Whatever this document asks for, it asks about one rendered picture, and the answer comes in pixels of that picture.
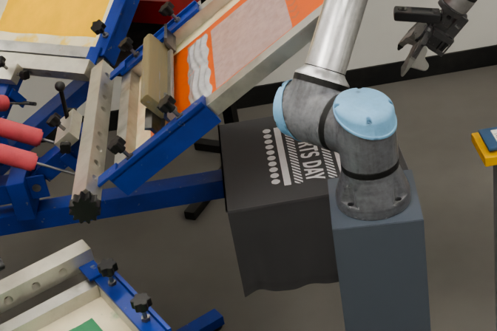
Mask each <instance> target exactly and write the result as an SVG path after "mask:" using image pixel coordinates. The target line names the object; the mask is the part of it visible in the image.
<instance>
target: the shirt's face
mask: <svg viewBox="0 0 497 331"><path fill-rule="evenodd" d="M272 128H277V125H276V122H275V120H274V116H272V117H264V118H259V119H254V120H247V121H242V122H237V123H229V124H224V125H220V126H218V134H219V142H220V157H221V165H222V174H223V189H224V197H225V205H226V213H227V212H228V211H230V210H235V209H239V208H247V207H252V206H257V205H265V204H270V203H275V202H282V201H287V200H292V199H300V198H305V197H313V196H317V195H322V194H328V179H332V178H339V177H332V178H328V179H323V180H315V181H310V182H301V183H297V184H293V185H284V186H280V187H275V188H271V183H270V179H269V175H268V166H267V162H266V154H265V149H264V145H263V137H262V132H261V130H264V129H272ZM399 164H400V166H401V168H402V170H407V168H406V166H405V163H404V161H403V159H402V155H401V154H400V151H399Z"/></svg>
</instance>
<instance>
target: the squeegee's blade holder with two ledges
mask: <svg viewBox="0 0 497 331"><path fill-rule="evenodd" d="M167 77H168V95H171V96H172V97H173V98H174V64H173V50H172V49H170V50H169V51H168V52H167Z"/></svg>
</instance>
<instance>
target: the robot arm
mask: <svg viewBox="0 0 497 331"><path fill-rule="evenodd" d="M476 2H477V0H439V1H438V4H439V6H440V7H441V10H440V9H439V8H427V7H403V6H395V7H394V9H393V17H394V20H395V21H408V22H416V23H415V24H414V25H413V26H412V27H411V28H410V29H409V30H408V32H407V33H406V34H405V36H404V37H403V38H402V40H401V41H400V42H399V43H398V47H397V49H398V50H400V49H402V48H403V47H404V46H405V45H406V44H410V45H413V46H412V48H411V49H410V53H409V55H408V56H407V57H406V59H405V62H404V63H403V65H402V66H401V76H402V77H403V76H404V75H405V74H406V73H407V71H408V70H409V69H410V68H414V69H419V70H421V71H426V70H427V69H428V67H429V64H428V62H427V61H426V59H425V56H426V54H427V48H428V49H429V50H431V51H433V52H434V53H436V54H437V55H439V56H441V57H442V56H443V55H444V54H445V53H446V51H447V50H448V49H449V48H450V46H451V45H452V44H453V43H454V38H455V37H456V36H457V34H458V33H459V32H460V31H461V29H462V28H463V27H464V26H465V24H466V23H467V22H468V21H469V20H468V19H467V12H468V11H469V10H470V8H471V7H472V6H473V5H474V4H475V3H476ZM367 3H368V0H324V2H323V4H322V9H321V11H320V14H319V18H318V21H317V25H316V28H315V31H314V36H313V38H312V41H311V46H310V48H309V51H308V55H307V58H306V61H305V64H304V65H303V66H302V67H300V68H299V69H297V70H295V73H294V77H293V79H291V80H288V81H285V82H284V83H282V86H280V87H279V89H278V90H277V92H276V95H275V97H274V103H273V115H274V120H275V122H276V125H277V128H278V129H279V130H280V131H281V132H282V133H283V134H285V135H287V136H289V137H293V138H294V139H295V140H297V141H303V142H306V143H310V144H312V145H315V146H319V147H321V148H324V149H327V150H331V151H335V152H337V153H338V154H339V158H340V164H341V172H340V175H339V180H338V183H337V189H336V200H337V206H338V208H339V209H340V210H341V212H343V213H344V214H345V215H347V216H349V217H351V218H354V219H359V220H365V221H375V220H381V219H387V218H390V217H392V216H395V215H397V214H399V213H400V212H402V211H403V210H404V209H406V207H407V206H408V204H409V203H410V185H409V182H408V180H407V178H406V176H405V174H404V172H403V170H402V168H401V166H400V164H399V149H398V140H397V130H396V127H397V118H396V114H395V109H394V106H393V103H392V101H391V99H390V98H389V97H388V96H387V95H385V94H384V93H382V92H380V91H378V90H375V89H370V88H364V87H362V88H361V89H357V88H352V89H349V87H350V86H349V85H348V82H347V81H346V79H345V74H346V71H347V68H348V64H349V61H350V59H351V54H352V52H353V48H354V45H355V42H356V37H357V35H358V32H359V28H360V24H361V22H362V17H363V15H364V12H365V8H366V5H367ZM440 11H441V12H440ZM446 47H447V49H445V48H446ZM443 51H444V52H443Z"/></svg>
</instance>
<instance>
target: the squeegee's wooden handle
mask: <svg viewBox="0 0 497 331"><path fill-rule="evenodd" d="M169 50H170V48H168V47H167V46H166V45H164V44H163V43H162V42H161V41H159V40H158V39H157V38H156V37H154V36H153V35H152V34H148V35H147V36H146V37H145V38H144V39H143V59H142V73H141V103H142V104H143V105H144V106H145V107H146V108H148V109H149V110H150V111H152V112H153V113H155V114H156V115H157V116H158V117H159V118H161V119H163V113H162V112H161V111H160V110H159V109H158V108H157V105H158V104H159V101H160V100H161V99H162V98H163V93H164V92H167V94H168V77H167V52H168V51H169Z"/></svg>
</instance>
